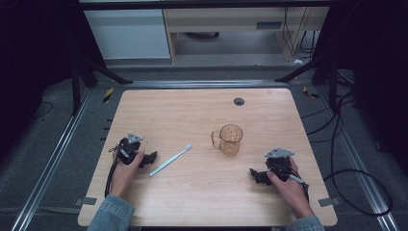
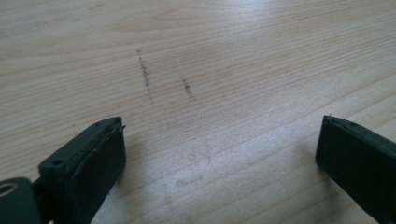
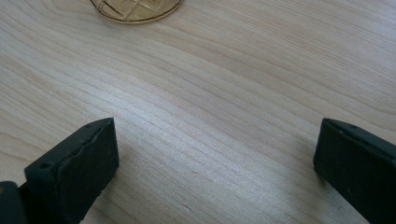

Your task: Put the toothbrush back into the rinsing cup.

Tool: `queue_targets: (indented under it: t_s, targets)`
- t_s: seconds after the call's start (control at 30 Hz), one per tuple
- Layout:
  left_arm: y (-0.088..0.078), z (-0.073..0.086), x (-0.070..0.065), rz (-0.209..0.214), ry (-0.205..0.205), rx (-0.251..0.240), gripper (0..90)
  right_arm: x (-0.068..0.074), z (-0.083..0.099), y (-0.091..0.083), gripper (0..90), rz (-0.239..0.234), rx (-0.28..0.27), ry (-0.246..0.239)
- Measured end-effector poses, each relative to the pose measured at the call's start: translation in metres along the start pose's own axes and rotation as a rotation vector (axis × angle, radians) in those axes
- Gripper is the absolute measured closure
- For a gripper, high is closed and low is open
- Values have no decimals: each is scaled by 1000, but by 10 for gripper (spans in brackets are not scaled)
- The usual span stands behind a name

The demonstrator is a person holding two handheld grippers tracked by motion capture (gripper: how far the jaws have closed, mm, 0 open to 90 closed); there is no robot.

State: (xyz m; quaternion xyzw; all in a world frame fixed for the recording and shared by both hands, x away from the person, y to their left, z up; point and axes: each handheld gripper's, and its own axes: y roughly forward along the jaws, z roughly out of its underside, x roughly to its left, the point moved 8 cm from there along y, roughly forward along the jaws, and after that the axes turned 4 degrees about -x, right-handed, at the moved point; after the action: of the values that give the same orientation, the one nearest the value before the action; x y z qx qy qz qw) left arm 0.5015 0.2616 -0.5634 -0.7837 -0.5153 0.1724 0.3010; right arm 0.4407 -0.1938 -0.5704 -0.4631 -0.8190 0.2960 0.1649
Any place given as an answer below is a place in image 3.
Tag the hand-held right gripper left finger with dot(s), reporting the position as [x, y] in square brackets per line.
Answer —
[77, 174]

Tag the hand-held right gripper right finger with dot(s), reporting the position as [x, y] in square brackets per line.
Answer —
[358, 168]

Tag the woven wicker basket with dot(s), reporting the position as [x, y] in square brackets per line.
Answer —
[137, 9]

